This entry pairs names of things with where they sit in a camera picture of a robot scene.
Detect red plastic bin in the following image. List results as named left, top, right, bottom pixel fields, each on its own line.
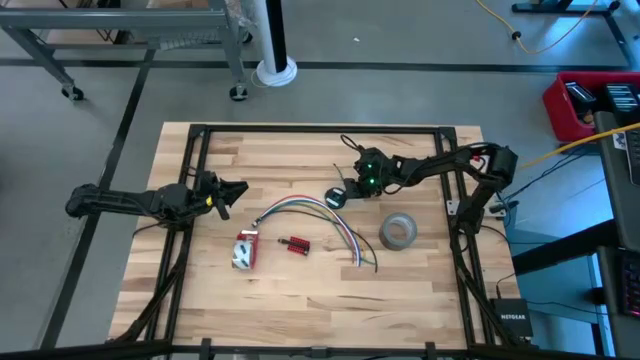
left=542, top=70, right=640, bottom=144

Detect black Netgear network switch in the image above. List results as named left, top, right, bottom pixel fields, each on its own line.
left=488, top=297, right=534, bottom=339

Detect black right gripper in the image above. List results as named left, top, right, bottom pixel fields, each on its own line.
left=341, top=146, right=397, bottom=201

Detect grey metal wheeled cart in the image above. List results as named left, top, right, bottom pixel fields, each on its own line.
left=0, top=0, right=254, bottom=103

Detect red dispenser with white tape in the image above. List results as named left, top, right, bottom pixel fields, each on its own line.
left=231, top=228, right=260, bottom=271

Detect red cable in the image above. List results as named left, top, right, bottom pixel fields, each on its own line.
left=259, top=194, right=362, bottom=266

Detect blue cable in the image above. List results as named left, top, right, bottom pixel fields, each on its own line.
left=257, top=197, right=361, bottom=267

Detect yellow hanging cord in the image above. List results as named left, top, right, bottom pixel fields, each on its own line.
left=517, top=122, right=640, bottom=171

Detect grey duct tape roll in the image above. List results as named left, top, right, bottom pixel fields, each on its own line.
left=378, top=212, right=419, bottom=251

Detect white pole with black stripe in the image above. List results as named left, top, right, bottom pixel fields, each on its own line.
left=249, top=0, right=299, bottom=87

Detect dark grey desk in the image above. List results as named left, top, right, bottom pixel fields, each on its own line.
left=512, top=110, right=640, bottom=360

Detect black aluminium table frame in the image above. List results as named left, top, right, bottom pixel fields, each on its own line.
left=0, top=123, right=640, bottom=360

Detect bundle of coloured cables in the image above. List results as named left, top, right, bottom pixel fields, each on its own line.
left=257, top=196, right=362, bottom=267

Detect black desk stand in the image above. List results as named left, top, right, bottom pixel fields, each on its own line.
left=510, top=0, right=640, bottom=69

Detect backlit keyboard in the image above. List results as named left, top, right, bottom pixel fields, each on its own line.
left=619, top=248, right=640, bottom=319

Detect yellow floor extension cord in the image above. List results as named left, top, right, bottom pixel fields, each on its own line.
left=474, top=0, right=601, bottom=55

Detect black wire spool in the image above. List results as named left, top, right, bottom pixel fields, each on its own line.
left=324, top=186, right=350, bottom=211

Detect red ribbed block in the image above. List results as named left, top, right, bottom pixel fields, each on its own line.
left=286, top=235, right=312, bottom=257

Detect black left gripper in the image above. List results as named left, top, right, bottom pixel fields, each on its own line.
left=192, top=168, right=250, bottom=222

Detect black handheld device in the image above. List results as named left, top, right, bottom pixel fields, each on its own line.
left=564, top=81, right=597, bottom=109
left=602, top=82, right=640, bottom=114

